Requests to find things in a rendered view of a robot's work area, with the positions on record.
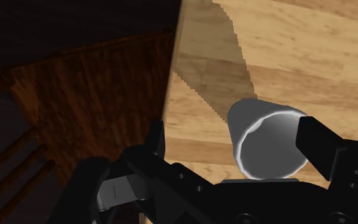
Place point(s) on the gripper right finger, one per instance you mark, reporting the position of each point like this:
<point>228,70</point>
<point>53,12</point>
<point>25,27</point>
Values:
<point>349,161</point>

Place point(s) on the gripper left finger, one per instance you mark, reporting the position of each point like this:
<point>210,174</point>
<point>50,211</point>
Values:
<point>154,173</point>

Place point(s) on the grey cup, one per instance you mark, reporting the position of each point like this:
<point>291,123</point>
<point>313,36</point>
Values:
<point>262,149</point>

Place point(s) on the light wooden table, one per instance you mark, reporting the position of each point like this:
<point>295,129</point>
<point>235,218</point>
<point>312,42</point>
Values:
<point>290,46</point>

